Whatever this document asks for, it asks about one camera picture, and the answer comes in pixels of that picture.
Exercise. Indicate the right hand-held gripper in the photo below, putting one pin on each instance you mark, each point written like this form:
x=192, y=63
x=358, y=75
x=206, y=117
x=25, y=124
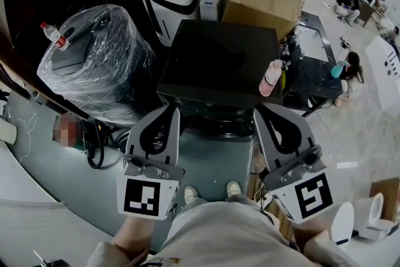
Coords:
x=312, y=194

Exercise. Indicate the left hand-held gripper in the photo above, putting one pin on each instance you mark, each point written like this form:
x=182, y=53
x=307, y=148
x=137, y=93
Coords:
x=142, y=197

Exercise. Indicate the round washing machine door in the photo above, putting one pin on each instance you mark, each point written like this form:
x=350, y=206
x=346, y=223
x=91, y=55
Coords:
x=218, y=127

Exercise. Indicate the black washing machine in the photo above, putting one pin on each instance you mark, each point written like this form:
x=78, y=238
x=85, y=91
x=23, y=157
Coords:
x=218, y=59

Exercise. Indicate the person's left forearm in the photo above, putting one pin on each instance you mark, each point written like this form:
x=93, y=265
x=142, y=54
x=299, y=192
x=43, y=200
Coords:
x=134, y=234

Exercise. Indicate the person's right forearm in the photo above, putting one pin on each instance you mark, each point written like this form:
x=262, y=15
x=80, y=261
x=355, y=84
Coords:
x=307, y=232

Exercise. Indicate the pink liquid plastic bottle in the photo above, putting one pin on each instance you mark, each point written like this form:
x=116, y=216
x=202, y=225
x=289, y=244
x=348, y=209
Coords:
x=269, y=79

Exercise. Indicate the black marble sink counter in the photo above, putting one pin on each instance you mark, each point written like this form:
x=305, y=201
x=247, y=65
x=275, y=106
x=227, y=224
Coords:
x=312, y=72

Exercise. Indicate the person's left white shoe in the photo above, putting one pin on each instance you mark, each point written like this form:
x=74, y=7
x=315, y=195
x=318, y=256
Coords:
x=190, y=194

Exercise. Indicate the person's white shoe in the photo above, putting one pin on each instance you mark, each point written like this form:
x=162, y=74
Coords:
x=233, y=189
x=190, y=194

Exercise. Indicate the person's right white shoe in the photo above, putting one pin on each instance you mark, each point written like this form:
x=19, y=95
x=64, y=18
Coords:
x=233, y=189

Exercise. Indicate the plastic-wrapped black appliance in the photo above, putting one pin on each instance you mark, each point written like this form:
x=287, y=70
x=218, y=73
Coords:
x=103, y=72

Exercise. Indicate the teal spray bottle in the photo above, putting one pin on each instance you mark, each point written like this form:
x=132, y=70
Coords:
x=338, y=70

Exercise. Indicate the white toilet lid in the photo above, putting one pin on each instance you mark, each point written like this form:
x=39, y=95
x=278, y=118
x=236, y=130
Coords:
x=342, y=225

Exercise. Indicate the person's grey clothing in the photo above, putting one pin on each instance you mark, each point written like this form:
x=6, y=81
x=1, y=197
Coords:
x=225, y=234

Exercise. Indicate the white panel with black dots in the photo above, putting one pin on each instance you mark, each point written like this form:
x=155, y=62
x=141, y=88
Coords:
x=386, y=72

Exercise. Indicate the brown wooden board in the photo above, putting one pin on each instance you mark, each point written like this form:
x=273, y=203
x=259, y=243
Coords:
x=389, y=194

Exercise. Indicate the white toilet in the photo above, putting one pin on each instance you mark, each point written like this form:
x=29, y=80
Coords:
x=373, y=215

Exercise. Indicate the large cardboard box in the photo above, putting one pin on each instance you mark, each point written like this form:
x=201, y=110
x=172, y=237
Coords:
x=262, y=3

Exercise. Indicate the clear red-label water bottle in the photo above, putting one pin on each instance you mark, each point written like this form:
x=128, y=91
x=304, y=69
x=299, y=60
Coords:
x=55, y=36

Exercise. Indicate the small white box appliance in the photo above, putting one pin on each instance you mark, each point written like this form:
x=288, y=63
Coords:
x=211, y=3

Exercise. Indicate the wooden desk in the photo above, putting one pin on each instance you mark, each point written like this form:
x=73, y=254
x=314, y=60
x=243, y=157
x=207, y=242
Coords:
x=367, y=7

